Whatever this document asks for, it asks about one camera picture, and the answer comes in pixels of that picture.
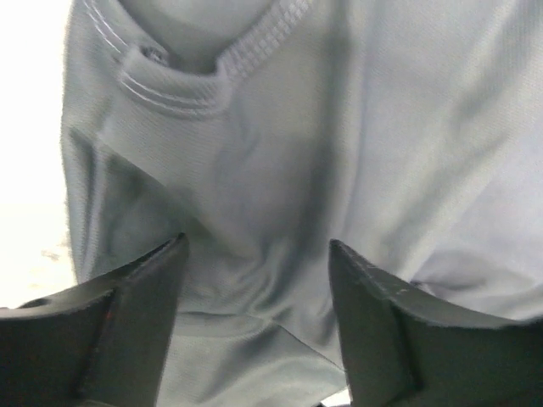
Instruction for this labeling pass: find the grey t shirt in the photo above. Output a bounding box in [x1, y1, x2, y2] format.
[61, 1, 542, 406]

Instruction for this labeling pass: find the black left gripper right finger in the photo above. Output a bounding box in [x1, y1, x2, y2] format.
[328, 240, 542, 407]

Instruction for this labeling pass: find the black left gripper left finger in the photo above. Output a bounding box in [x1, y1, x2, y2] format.
[1, 236, 188, 406]

